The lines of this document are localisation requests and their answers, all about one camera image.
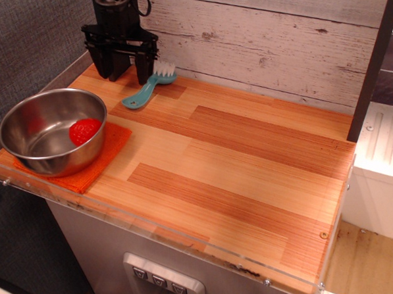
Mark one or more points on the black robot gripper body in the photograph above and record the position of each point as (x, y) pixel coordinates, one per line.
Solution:
(118, 28)

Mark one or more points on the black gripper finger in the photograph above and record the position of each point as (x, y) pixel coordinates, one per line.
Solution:
(144, 67)
(102, 60)

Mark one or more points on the teal scrubber brush white bristles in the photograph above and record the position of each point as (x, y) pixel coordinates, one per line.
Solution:
(163, 74)

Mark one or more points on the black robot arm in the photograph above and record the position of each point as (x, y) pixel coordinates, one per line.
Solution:
(118, 37)

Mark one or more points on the red toy strawberry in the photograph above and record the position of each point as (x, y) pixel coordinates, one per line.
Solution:
(83, 130)

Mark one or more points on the stainless steel bowl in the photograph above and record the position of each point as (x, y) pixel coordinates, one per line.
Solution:
(37, 131)

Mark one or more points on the orange folded cloth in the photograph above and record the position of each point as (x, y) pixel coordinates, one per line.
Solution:
(116, 138)

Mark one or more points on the clear acrylic front guard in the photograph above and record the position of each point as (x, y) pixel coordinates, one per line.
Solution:
(256, 210)

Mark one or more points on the silver dispenser button panel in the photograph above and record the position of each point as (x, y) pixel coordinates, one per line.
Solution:
(148, 277)

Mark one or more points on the dark brown right post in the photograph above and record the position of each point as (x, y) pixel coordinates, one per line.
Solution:
(367, 90)

